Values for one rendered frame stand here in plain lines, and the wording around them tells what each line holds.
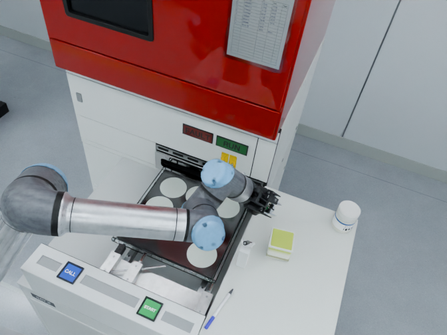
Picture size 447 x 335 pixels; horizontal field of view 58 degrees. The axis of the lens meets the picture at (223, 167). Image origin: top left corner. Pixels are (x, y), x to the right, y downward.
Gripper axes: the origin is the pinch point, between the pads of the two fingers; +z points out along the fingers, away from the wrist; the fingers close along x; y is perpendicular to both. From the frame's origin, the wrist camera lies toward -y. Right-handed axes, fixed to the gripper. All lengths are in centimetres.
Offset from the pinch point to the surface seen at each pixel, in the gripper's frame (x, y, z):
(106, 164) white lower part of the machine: -9, -83, -4
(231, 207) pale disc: -3.9, -20.0, 8.0
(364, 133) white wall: 91, -51, 159
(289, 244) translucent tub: -8.1, 10.4, 2.1
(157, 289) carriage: -37.5, -17.1, -12.9
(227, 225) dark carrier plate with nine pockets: -10.7, -16.2, 5.0
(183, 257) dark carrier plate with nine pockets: -25.9, -17.7, -7.3
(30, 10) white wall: 83, -297, 9
